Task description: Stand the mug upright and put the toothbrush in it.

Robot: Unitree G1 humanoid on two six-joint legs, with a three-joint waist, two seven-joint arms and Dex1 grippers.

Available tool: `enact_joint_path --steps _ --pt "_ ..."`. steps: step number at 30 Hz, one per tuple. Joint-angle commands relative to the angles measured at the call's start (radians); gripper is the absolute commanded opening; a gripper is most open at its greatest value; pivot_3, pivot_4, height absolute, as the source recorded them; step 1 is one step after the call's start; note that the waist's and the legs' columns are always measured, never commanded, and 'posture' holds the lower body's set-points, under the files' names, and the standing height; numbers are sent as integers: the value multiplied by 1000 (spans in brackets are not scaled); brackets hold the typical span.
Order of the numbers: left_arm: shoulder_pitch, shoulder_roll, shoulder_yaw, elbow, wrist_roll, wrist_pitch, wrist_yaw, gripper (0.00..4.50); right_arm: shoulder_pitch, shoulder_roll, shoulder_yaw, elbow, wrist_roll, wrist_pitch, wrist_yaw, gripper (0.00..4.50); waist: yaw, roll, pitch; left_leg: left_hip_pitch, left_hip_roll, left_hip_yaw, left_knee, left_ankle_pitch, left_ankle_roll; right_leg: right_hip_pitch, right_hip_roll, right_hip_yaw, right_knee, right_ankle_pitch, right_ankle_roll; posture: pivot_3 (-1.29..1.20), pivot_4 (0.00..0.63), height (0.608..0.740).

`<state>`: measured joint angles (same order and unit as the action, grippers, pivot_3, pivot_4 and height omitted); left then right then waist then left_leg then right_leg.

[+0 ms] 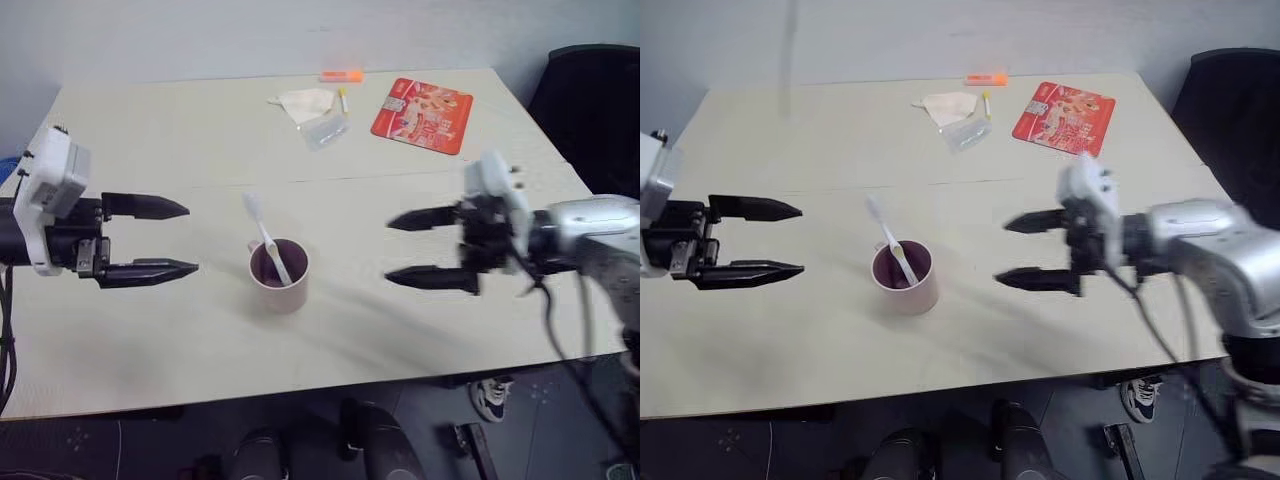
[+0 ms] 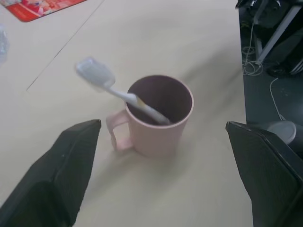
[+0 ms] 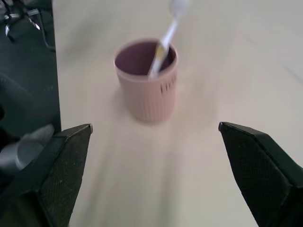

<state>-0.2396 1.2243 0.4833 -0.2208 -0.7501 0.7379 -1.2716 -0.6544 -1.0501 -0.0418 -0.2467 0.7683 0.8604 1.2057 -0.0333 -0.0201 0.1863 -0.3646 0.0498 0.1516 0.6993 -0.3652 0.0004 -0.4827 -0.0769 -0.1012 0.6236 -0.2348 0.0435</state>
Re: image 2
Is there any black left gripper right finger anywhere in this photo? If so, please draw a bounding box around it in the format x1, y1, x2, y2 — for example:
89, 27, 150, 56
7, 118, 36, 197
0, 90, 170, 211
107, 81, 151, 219
225, 121, 303, 227

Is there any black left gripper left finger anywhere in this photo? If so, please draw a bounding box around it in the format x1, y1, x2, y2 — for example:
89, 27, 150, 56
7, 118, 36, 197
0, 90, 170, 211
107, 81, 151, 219
0, 119, 102, 227

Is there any pink plastic mug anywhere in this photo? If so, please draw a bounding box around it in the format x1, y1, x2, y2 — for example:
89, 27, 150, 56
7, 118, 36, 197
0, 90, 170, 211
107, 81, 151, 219
106, 75, 195, 158

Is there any white toothbrush with head cap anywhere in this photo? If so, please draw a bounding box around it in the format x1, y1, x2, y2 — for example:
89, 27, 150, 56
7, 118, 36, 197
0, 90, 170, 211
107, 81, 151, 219
75, 56, 170, 125

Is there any grey round robot part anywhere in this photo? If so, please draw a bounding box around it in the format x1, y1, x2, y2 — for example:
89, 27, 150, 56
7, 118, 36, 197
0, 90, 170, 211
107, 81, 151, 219
265, 120, 297, 145

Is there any black equipment base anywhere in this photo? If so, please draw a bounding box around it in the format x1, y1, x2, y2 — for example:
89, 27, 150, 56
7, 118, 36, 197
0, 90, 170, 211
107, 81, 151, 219
267, 33, 303, 78

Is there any clear plastic bag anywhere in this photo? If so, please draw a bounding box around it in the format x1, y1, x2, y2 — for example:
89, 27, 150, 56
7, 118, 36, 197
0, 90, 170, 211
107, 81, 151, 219
0, 23, 9, 65

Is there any red patterned mat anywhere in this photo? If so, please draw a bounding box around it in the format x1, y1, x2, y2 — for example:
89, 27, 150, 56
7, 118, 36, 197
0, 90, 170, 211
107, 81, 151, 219
4, 0, 87, 23

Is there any white cable on floor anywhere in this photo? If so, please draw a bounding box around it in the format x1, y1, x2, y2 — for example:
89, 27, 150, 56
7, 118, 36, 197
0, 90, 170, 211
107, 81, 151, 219
242, 21, 287, 121

